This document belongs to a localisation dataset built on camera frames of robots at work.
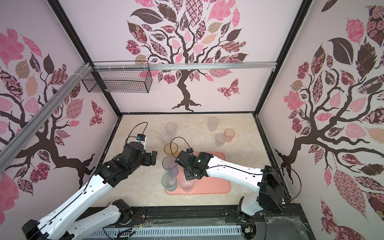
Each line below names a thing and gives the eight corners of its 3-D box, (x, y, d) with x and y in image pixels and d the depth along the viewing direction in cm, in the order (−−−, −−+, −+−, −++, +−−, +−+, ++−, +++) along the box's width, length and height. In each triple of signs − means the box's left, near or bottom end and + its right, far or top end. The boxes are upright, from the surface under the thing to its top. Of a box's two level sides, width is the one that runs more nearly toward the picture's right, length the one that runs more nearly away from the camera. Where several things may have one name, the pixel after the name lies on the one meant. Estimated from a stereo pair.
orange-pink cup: (224, 143, 103) (225, 137, 98) (223, 134, 109) (224, 128, 103) (234, 143, 103) (236, 137, 98) (232, 134, 109) (234, 128, 103)
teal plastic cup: (162, 186, 85) (159, 180, 77) (171, 175, 89) (168, 168, 82) (172, 193, 83) (170, 188, 75) (180, 181, 87) (179, 175, 79)
